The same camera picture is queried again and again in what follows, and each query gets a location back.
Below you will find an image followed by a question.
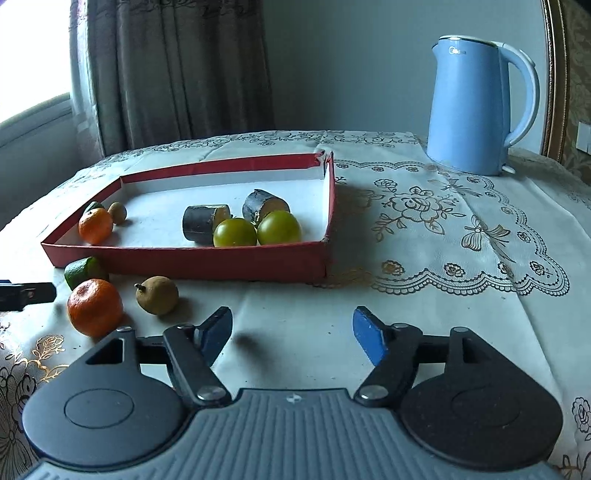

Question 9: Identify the brown small pear on table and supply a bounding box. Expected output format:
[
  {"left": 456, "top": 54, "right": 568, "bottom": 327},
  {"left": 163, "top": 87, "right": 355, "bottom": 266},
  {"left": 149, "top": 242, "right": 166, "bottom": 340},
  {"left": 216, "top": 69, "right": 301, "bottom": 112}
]
[{"left": 135, "top": 275, "right": 180, "bottom": 316}]

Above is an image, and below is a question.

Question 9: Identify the yellow-green round fruit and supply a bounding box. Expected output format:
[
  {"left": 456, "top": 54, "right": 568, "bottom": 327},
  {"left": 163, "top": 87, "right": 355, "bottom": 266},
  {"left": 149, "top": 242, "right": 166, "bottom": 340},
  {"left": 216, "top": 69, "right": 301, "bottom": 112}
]
[
  {"left": 213, "top": 218, "right": 257, "bottom": 248},
  {"left": 257, "top": 210, "right": 303, "bottom": 246}
]

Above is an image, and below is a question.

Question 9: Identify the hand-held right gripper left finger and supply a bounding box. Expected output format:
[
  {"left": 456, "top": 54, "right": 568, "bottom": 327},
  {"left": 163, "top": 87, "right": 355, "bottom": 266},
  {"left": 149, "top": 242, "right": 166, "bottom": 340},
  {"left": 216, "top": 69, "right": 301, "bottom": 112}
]
[{"left": 88, "top": 306, "right": 233, "bottom": 409}]

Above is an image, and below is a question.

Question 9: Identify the light blue electric kettle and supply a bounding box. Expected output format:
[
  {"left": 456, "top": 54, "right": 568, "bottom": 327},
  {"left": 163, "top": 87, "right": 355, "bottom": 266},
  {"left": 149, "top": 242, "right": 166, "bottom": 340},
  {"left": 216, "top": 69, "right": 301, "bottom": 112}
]
[{"left": 426, "top": 35, "right": 541, "bottom": 177}]

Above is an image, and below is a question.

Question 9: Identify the gold-trimmed wooden frame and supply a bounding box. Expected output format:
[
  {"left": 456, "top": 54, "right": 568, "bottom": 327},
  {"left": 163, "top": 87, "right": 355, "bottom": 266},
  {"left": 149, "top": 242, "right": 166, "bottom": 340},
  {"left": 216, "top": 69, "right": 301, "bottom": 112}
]
[{"left": 540, "top": 0, "right": 570, "bottom": 160}]

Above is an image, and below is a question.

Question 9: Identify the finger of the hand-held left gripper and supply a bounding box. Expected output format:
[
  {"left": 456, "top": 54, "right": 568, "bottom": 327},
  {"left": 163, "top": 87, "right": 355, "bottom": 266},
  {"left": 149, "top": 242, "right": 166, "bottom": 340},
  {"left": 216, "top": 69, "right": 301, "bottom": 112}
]
[{"left": 0, "top": 279, "right": 57, "bottom": 312}]

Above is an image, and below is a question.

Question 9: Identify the orange tangerine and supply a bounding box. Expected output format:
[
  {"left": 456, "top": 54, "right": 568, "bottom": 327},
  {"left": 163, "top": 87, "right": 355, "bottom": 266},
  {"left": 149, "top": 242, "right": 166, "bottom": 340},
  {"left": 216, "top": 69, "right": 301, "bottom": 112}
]
[
  {"left": 67, "top": 278, "right": 124, "bottom": 339},
  {"left": 78, "top": 208, "right": 114, "bottom": 245}
]

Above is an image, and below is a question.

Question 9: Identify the sheer patterned curtain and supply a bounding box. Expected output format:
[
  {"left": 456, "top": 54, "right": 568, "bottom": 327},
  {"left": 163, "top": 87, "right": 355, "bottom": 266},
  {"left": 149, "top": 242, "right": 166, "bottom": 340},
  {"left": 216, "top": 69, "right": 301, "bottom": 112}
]
[{"left": 69, "top": 0, "right": 105, "bottom": 160}]

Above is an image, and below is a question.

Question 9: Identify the brown curtain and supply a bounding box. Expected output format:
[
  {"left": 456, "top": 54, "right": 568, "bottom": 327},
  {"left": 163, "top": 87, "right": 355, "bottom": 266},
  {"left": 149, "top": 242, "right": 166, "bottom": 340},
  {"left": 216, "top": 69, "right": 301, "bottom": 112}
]
[{"left": 88, "top": 0, "right": 269, "bottom": 155}]

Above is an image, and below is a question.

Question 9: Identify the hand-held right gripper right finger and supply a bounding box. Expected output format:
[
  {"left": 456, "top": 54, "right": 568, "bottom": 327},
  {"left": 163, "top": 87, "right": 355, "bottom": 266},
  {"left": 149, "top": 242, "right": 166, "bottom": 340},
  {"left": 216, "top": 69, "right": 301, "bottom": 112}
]
[{"left": 352, "top": 306, "right": 497, "bottom": 409}]

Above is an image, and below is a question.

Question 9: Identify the red cardboard box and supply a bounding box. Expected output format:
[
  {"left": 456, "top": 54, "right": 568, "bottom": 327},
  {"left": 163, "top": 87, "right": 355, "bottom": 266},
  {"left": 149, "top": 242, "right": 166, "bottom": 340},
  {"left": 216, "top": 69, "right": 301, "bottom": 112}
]
[{"left": 41, "top": 151, "right": 337, "bottom": 281}]

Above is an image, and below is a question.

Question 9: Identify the window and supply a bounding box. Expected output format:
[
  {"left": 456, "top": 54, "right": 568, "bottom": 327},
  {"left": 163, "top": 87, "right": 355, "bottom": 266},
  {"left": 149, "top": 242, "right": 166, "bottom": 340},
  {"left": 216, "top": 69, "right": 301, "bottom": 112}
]
[{"left": 0, "top": 0, "right": 75, "bottom": 134}]

